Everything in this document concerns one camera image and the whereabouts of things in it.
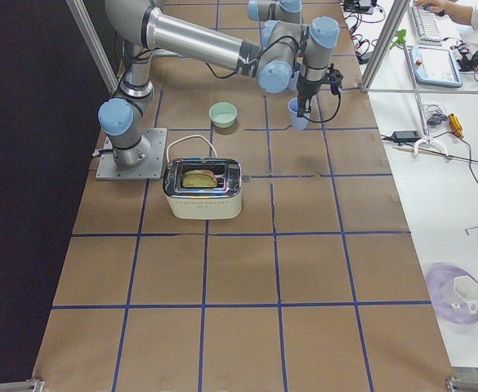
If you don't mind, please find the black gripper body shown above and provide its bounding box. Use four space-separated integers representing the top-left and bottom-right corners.
297 74 324 102

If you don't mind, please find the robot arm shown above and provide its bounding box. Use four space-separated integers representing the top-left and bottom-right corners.
98 1 342 171
247 0 302 24

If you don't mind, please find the person hand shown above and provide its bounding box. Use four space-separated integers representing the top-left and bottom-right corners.
413 0 447 14

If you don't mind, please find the mint green bowl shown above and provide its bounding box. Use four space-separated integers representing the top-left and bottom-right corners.
208 101 238 128

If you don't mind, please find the black power adapter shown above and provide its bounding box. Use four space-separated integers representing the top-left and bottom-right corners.
391 131 422 143

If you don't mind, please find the green plastic clamp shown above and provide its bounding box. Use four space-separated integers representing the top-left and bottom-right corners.
389 29 407 50

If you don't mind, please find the white gripper claw stick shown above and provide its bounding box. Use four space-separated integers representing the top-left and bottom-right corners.
402 43 449 158

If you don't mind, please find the teach pendant tablet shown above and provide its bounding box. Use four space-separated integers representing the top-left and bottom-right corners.
409 45 463 88

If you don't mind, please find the toast slice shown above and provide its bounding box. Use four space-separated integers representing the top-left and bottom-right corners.
181 169 218 189

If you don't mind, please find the cream toaster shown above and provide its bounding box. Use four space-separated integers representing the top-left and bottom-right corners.
163 157 243 220

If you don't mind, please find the white keyboard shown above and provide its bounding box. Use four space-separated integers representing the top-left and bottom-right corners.
409 5 442 46

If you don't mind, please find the yellow tool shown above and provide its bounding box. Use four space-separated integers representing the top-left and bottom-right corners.
448 114 464 140

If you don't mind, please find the grey allen key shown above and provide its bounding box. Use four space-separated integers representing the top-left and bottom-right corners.
464 226 478 236

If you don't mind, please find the purple plastic plate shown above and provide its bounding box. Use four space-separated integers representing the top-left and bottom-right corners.
426 264 478 325

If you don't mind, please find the white hexagonal cup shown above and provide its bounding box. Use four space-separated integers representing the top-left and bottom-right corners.
448 276 478 314

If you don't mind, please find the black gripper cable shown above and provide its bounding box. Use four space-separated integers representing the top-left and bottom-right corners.
310 69 345 123

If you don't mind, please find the white power cord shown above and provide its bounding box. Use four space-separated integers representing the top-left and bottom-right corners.
166 135 219 163

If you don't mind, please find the aluminium frame post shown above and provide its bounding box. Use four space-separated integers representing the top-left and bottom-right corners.
360 0 409 92

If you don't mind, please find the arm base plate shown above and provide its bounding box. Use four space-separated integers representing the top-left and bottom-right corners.
96 127 168 180

